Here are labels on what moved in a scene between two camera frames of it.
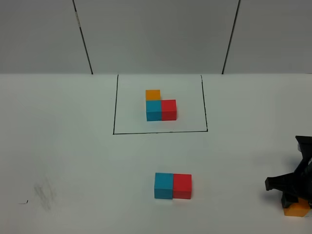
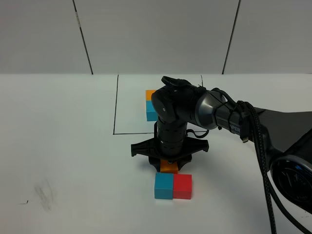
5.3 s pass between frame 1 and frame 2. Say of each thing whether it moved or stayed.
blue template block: stayed
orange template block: stayed
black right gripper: moved
